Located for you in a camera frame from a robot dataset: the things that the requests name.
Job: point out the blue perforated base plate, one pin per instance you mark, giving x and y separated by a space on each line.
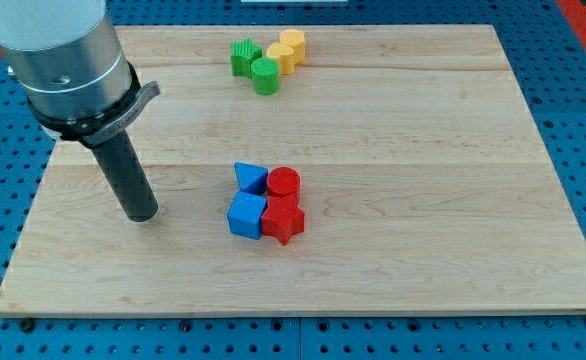
541 42

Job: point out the red star block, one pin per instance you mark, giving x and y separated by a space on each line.
283 218

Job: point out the black cylindrical pointer tool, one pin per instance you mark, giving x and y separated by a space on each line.
119 162

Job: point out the green cylinder block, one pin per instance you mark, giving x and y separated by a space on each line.
265 76

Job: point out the yellow heart block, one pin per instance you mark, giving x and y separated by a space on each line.
284 55

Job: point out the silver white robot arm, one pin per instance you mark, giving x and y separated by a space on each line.
65 54

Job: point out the red cylinder block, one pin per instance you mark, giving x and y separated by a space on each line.
283 182

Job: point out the light wooden board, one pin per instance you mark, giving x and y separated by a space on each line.
426 187

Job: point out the blue triangle block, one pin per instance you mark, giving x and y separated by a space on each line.
251 178

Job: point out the yellow hexagon block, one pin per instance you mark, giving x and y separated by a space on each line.
296 39

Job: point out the blue cube block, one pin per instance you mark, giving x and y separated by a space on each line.
244 215

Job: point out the green star block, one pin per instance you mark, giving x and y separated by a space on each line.
242 55

